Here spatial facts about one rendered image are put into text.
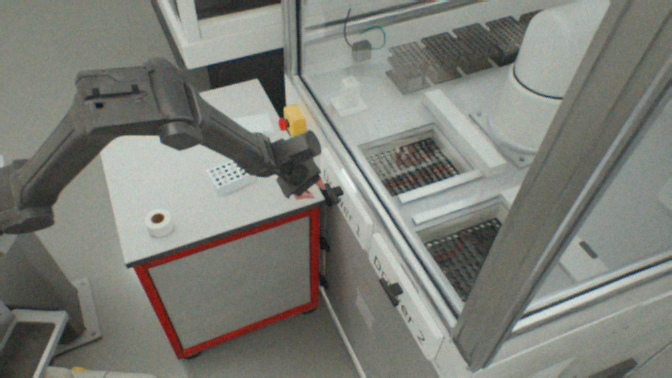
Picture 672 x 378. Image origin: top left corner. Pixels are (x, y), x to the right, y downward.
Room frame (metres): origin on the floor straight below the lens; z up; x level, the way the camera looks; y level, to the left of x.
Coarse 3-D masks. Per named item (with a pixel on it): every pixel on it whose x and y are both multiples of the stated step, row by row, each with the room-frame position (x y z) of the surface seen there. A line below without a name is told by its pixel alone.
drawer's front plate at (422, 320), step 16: (384, 240) 0.71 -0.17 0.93; (384, 256) 0.67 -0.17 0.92; (400, 272) 0.62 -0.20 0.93; (400, 304) 0.58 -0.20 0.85; (416, 304) 0.54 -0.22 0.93; (416, 320) 0.52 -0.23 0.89; (432, 320) 0.50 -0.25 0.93; (416, 336) 0.51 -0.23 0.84; (432, 336) 0.47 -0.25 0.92; (432, 352) 0.46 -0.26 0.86
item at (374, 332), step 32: (320, 224) 1.09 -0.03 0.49; (320, 256) 1.08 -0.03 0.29; (352, 256) 0.86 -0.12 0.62; (320, 288) 1.06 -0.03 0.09; (352, 288) 0.84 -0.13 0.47; (352, 320) 0.82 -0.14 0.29; (384, 320) 0.67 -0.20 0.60; (352, 352) 0.79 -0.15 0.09; (384, 352) 0.64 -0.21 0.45; (416, 352) 0.53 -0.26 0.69; (576, 352) 0.54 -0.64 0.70; (608, 352) 0.60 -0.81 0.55; (640, 352) 0.69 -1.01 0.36
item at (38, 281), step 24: (24, 240) 0.97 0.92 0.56; (0, 264) 0.89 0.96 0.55; (24, 264) 0.91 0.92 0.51; (48, 264) 1.01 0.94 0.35; (0, 288) 0.87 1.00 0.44; (24, 288) 0.89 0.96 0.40; (48, 288) 0.91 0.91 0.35; (72, 288) 1.07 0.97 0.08; (72, 312) 0.93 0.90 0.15; (96, 312) 1.00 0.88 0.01; (96, 336) 0.90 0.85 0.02
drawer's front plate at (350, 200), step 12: (324, 156) 0.99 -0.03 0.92; (336, 168) 0.94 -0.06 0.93; (324, 180) 0.99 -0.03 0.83; (336, 180) 0.92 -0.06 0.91; (348, 192) 0.85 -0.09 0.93; (348, 204) 0.84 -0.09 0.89; (360, 204) 0.82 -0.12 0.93; (348, 216) 0.84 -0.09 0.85; (360, 216) 0.78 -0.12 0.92; (360, 228) 0.78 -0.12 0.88; (372, 228) 0.76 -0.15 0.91; (360, 240) 0.77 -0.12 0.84
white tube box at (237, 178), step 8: (216, 168) 1.06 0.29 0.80; (224, 168) 1.06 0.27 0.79; (240, 168) 1.06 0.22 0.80; (208, 176) 1.04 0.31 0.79; (224, 176) 1.03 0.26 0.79; (232, 176) 1.03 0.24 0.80; (240, 176) 1.03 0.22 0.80; (248, 176) 1.03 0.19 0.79; (216, 184) 1.00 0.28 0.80; (224, 184) 1.00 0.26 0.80; (232, 184) 1.01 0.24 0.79; (240, 184) 1.02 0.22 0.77; (224, 192) 0.99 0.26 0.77
